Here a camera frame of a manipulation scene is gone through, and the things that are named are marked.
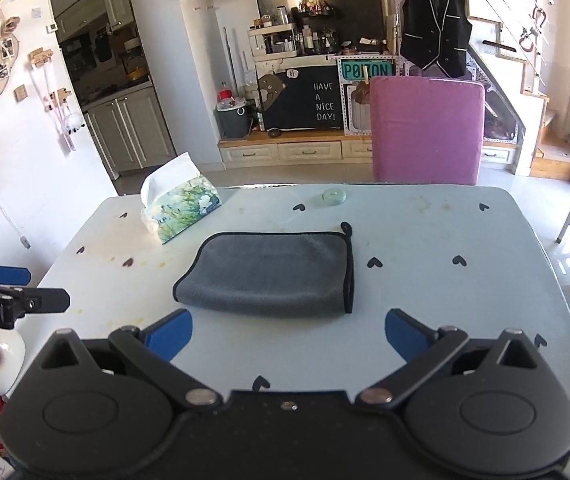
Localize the white shelf rack with bottles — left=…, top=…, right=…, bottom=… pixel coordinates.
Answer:
left=247, top=23, right=299, bottom=59

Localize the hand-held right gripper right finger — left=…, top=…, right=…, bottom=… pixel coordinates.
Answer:
left=357, top=308, right=542, bottom=408

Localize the beige kitchen base cabinet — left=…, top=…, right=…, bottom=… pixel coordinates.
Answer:
left=84, top=89, right=178, bottom=181

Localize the black vest white trim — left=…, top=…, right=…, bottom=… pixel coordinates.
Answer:
left=399, top=0, right=472, bottom=79

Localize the wooden staircase with railing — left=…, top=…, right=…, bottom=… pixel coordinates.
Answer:
left=452, top=0, right=570, bottom=183

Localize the black lettered cloth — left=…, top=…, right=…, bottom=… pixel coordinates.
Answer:
left=259, top=64, right=344, bottom=132

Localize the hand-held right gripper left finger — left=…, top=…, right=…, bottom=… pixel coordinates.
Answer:
left=40, top=308, right=223, bottom=408

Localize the green floral tissue pack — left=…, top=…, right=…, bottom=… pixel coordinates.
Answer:
left=139, top=152, right=222, bottom=245

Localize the grey trash bin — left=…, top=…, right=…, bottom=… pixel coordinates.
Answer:
left=214, top=101, right=251, bottom=140

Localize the grey towel black trim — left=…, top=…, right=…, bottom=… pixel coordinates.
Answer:
left=173, top=221, right=355, bottom=319

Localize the green sign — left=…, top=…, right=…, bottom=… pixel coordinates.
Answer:
left=340, top=61, right=396, bottom=81

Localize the pink chair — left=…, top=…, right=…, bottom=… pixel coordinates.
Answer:
left=368, top=76, right=486, bottom=186

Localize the low wooden drawer cabinet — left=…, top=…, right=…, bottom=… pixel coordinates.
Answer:
left=217, top=129, right=516, bottom=172

